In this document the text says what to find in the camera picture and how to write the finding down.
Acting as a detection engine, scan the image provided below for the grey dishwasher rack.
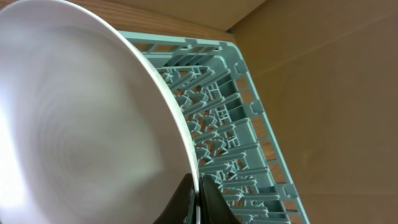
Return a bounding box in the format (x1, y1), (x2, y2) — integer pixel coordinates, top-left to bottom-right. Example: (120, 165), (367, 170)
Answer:
(123, 31), (308, 223)

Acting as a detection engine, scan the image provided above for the large pink plate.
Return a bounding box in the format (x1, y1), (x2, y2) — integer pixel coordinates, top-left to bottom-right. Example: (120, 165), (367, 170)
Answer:
(1, 1), (198, 223)

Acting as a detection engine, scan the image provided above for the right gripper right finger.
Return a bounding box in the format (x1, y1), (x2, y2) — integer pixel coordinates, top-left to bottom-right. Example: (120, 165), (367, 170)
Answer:
(199, 174), (241, 224)

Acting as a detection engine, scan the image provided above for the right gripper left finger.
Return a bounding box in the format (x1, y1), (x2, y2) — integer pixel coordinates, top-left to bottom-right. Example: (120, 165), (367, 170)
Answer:
(154, 174), (196, 224)

